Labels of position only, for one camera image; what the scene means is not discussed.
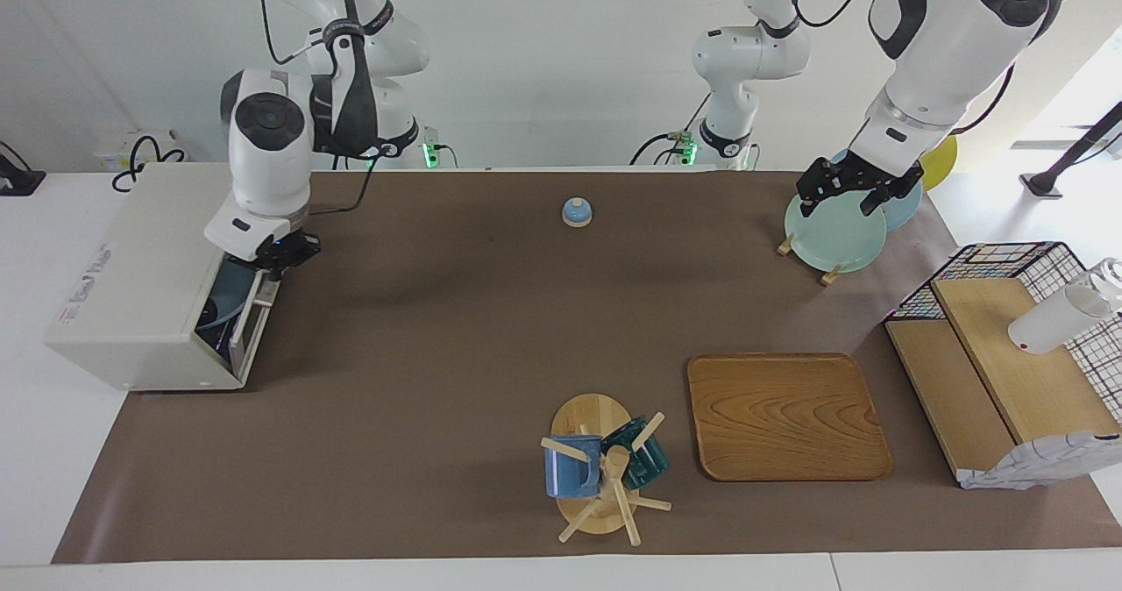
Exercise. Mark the pale blue racked plate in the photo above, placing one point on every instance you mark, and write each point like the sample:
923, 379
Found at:
905, 210

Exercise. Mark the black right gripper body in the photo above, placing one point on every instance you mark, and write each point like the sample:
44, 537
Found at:
289, 251

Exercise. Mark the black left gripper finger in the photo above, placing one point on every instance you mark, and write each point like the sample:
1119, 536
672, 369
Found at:
872, 202
813, 183

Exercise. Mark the white patterned cloth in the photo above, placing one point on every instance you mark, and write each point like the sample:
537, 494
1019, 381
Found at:
1034, 464

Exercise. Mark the wooden mug tree stand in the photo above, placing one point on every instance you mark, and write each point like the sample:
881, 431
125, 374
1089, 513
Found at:
587, 416

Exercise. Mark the white cup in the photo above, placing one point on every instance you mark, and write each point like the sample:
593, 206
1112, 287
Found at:
1052, 321

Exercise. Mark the cream toaster oven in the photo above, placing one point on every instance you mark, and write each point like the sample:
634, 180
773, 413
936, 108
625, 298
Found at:
131, 284

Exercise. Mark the small blue wooden-knob bell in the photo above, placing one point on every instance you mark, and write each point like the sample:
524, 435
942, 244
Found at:
577, 214

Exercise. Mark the pale green plate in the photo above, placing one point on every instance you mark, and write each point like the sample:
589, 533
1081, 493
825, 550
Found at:
833, 240

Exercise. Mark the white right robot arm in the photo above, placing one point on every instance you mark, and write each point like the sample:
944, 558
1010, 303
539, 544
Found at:
263, 170

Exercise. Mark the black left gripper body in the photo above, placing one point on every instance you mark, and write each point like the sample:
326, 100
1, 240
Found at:
872, 176

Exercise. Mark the wooden serving tray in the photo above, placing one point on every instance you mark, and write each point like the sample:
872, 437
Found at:
789, 416

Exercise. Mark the dark green mug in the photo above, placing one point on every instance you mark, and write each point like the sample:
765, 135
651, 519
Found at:
650, 464

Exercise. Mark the wooden shelf box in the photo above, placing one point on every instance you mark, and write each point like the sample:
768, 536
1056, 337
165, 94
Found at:
1008, 354

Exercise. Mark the white power socket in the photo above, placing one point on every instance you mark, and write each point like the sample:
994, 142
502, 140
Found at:
110, 148

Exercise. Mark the blue mug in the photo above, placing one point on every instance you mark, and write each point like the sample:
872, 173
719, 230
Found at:
570, 475

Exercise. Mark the wooden plate rack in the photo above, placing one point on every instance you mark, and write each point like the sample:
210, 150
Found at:
784, 245

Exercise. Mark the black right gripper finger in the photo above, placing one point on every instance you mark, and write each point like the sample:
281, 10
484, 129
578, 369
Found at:
277, 274

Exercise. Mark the black clamp mount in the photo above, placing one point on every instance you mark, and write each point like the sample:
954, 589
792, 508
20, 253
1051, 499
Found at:
17, 183

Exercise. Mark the brown table mat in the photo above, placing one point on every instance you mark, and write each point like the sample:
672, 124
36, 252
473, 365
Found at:
394, 398

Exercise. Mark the yellow plate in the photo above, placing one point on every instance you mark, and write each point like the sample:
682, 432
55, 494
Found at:
942, 166

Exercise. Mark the light blue plate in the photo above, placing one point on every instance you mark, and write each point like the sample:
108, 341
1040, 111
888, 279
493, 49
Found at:
232, 297

